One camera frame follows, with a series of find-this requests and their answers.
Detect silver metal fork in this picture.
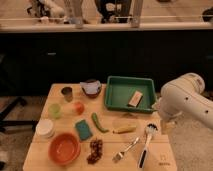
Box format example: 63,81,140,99
112,137,140,163

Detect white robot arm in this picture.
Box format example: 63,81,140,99
152,73,213,130

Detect green plastic tray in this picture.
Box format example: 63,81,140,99
105,76,156,114

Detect light blue cloth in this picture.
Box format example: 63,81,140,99
80,81,101,95

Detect dark red bowl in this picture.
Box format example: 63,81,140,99
80,79,102,98

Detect small cardboard box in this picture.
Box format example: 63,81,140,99
128,91,143,107

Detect green chili pepper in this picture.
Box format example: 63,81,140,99
91,113,109,133

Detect red tomato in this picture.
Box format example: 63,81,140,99
74,102,85,115

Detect dark metal cup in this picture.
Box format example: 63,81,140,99
61,87,73,102

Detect yellow banana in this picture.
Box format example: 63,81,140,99
113,125,137,134

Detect teal sponge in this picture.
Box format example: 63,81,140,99
75,120,93,141

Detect green plastic cup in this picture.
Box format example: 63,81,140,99
48,103,61,119

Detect bunch of dark grapes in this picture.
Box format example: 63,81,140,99
87,139,103,164

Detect orange bowl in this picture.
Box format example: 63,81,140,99
48,133,81,166

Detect black office chair base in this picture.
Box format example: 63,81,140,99
0,96,38,134

